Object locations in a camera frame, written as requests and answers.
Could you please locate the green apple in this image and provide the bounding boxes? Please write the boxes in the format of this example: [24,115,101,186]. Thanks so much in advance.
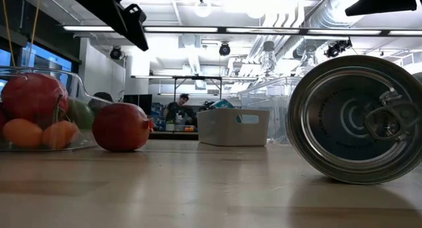
[65,98,96,130]

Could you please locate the white plastic basket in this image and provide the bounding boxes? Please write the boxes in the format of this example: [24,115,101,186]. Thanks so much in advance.
[196,107,271,148]

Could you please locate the black monitor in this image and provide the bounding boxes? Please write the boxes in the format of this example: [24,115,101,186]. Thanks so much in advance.
[123,94,153,115]

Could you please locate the black ceiling track lamp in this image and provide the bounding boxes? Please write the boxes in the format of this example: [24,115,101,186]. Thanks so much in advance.
[324,39,353,59]

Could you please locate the clear plastic fruit bin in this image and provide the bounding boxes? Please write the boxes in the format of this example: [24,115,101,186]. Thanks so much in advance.
[0,65,115,153]

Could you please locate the clear plastic storage box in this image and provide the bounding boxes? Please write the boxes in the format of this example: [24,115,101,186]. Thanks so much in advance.
[237,75,303,145]

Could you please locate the blue lit window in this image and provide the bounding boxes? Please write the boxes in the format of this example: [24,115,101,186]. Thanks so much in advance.
[0,42,73,90]

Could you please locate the clear flask with grey cap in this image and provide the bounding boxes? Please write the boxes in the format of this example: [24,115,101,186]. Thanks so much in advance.
[295,43,322,78]
[261,40,277,74]

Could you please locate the person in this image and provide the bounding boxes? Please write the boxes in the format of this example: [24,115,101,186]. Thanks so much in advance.
[164,93,198,132]

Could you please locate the large silver pull-tab can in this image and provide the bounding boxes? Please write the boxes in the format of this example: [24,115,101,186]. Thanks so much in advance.
[286,55,422,185]

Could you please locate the red apple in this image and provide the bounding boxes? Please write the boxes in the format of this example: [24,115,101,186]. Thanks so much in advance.
[1,72,70,127]

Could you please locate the red pomegranate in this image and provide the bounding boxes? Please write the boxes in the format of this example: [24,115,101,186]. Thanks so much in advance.
[92,102,155,153]

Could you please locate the orange mandarin bunch with stem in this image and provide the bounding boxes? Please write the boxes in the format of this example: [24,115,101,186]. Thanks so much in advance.
[2,94,80,150]

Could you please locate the long ceiling light bar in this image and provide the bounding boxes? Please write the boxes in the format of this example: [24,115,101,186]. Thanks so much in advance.
[62,25,422,37]

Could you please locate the yellow cable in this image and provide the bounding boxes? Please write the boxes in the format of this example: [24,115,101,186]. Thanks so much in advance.
[1,0,42,67]

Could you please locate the round pendant lamp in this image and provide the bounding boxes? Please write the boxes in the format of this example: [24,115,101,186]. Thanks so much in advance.
[194,0,212,18]

